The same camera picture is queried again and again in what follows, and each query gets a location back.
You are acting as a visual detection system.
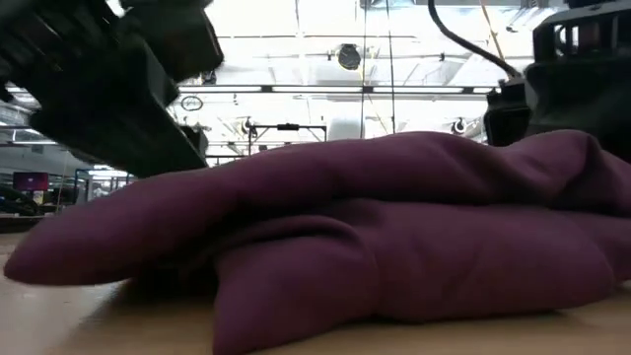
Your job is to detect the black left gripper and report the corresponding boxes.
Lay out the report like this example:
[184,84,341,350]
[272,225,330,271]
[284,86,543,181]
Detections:
[0,0,226,179]

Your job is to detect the overhead light bar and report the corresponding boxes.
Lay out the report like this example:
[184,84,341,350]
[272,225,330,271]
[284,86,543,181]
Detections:
[176,83,500,96]

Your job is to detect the red monitor screen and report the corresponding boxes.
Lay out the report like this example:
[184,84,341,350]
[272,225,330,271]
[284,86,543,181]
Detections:
[12,171,50,192]

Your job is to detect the purple folded cloth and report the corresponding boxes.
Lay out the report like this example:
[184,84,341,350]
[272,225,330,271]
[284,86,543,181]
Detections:
[2,128,631,355]

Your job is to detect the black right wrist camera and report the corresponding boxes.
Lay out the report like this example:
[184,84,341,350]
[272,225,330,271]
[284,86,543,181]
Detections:
[484,78,532,148]

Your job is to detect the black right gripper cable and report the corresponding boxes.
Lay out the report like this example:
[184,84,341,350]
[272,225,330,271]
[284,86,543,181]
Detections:
[427,0,524,83]

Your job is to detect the black overhead camera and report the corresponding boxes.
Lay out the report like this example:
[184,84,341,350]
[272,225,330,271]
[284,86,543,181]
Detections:
[336,42,363,72]

